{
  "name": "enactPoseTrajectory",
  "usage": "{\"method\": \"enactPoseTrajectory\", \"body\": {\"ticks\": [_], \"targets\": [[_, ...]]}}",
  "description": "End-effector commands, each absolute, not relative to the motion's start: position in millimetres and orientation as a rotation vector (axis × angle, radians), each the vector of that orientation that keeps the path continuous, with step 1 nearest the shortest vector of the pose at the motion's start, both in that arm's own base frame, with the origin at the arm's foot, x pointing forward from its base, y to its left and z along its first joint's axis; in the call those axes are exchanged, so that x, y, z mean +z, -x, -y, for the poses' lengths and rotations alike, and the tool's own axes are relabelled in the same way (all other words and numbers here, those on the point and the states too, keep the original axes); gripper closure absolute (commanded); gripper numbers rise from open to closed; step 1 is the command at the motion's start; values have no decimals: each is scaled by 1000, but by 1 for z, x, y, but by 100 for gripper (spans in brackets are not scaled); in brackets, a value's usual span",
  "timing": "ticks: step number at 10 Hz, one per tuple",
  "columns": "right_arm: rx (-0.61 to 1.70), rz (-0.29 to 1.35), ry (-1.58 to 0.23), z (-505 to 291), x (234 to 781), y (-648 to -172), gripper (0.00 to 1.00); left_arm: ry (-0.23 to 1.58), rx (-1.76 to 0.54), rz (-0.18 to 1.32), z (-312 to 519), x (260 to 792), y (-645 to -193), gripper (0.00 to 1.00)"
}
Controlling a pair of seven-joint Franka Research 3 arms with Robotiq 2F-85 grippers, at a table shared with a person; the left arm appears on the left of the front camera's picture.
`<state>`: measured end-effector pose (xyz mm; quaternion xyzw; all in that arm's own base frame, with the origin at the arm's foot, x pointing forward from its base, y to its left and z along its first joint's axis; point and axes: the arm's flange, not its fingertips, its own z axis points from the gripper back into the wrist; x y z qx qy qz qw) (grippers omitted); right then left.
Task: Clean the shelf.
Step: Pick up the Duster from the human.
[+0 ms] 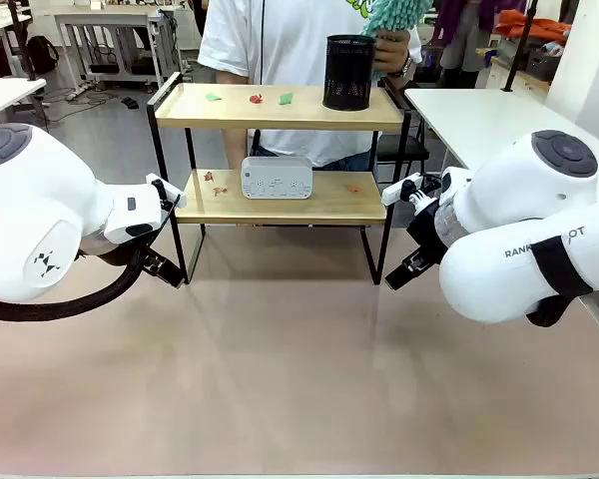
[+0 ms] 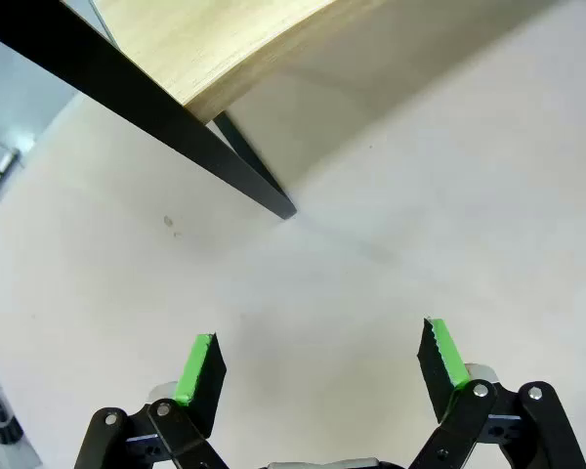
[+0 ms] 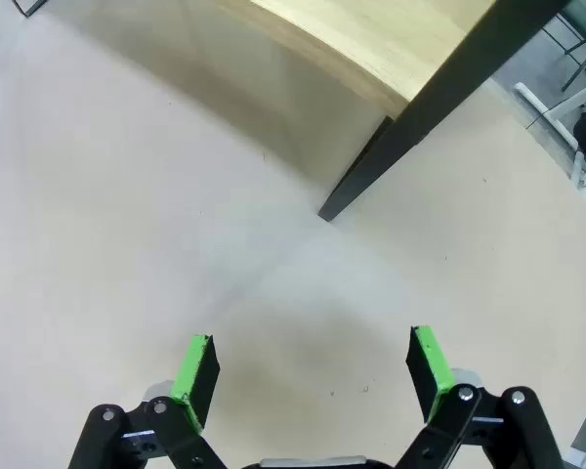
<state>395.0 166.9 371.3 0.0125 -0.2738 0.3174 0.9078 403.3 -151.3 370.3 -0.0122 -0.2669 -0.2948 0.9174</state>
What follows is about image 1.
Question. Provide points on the dark red paper scrap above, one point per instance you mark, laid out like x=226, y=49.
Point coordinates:
x=208, y=176

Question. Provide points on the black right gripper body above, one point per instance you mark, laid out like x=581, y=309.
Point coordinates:
x=426, y=234

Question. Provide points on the black chair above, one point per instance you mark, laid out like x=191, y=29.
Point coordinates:
x=399, y=149

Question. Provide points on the large green paper scrap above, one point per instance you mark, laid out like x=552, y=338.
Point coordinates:
x=286, y=99

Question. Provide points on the black stand pole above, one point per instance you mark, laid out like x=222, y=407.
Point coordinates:
x=521, y=45
x=22, y=40

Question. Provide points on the orange cloth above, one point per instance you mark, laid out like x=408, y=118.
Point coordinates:
x=529, y=25

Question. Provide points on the dark storage crate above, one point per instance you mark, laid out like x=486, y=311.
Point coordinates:
x=544, y=62

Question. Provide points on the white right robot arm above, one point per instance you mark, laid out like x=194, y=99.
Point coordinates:
x=504, y=199

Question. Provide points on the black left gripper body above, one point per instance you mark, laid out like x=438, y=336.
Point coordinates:
x=150, y=259

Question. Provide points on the white background desk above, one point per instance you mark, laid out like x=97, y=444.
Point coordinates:
x=110, y=20

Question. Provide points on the white side table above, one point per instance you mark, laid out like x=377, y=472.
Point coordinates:
x=10, y=97
x=479, y=120

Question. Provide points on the red scraps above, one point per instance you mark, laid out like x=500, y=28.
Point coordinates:
x=220, y=191

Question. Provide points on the person in white T-shirt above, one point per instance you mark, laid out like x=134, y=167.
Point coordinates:
x=279, y=40

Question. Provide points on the person's right forearm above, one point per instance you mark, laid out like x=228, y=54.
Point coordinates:
x=233, y=149

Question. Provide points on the black backpack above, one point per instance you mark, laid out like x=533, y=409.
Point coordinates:
x=42, y=54

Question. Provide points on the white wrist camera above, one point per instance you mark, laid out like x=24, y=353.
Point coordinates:
x=170, y=192
x=399, y=189

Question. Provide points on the white floor power strip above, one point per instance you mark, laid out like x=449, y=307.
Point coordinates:
x=78, y=91

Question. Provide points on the white power strip box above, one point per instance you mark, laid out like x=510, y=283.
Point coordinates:
x=277, y=177

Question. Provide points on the two-tier wooden black-frame shelf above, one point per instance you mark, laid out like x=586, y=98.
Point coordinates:
x=279, y=117

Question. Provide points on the small green paper scrap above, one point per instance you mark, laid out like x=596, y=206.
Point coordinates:
x=213, y=97

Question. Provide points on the orange paper scrap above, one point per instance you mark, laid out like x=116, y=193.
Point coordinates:
x=354, y=188

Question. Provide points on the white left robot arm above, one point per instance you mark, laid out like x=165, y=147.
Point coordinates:
x=30, y=199

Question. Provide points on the teal microfiber duster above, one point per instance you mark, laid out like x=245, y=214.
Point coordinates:
x=394, y=17

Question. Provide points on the person's left hand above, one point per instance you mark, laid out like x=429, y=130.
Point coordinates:
x=392, y=55

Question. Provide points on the black wristwatch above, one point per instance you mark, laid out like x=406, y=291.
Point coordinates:
x=408, y=65

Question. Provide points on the purple jacket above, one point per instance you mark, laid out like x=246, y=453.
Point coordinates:
x=459, y=30

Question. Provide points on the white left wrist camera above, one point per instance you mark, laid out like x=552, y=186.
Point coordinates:
x=170, y=192

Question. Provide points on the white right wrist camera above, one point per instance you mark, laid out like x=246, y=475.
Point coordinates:
x=399, y=189

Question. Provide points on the black mesh pen holder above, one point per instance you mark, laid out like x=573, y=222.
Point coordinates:
x=349, y=75

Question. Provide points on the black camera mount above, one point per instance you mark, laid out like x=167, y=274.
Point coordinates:
x=421, y=192

